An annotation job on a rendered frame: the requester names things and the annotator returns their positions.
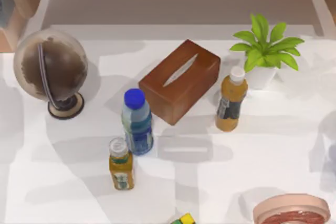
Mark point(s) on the brown wooden tissue box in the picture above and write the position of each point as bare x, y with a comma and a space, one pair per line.
181, 82

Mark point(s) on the blue capped water bottle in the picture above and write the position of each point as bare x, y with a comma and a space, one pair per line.
137, 124

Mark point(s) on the white capped orange bottle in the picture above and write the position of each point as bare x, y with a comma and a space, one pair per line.
231, 100

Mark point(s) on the square yellow tea bottle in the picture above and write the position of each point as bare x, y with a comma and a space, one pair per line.
121, 169

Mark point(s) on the green plant in white pot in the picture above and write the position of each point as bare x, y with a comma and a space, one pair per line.
265, 51

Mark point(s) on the brown globe on stand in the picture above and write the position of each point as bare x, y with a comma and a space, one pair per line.
52, 69

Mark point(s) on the yellow and green cube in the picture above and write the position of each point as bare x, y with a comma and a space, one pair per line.
185, 219

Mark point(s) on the pink bowl with red contents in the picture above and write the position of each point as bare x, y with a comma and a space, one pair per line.
291, 211

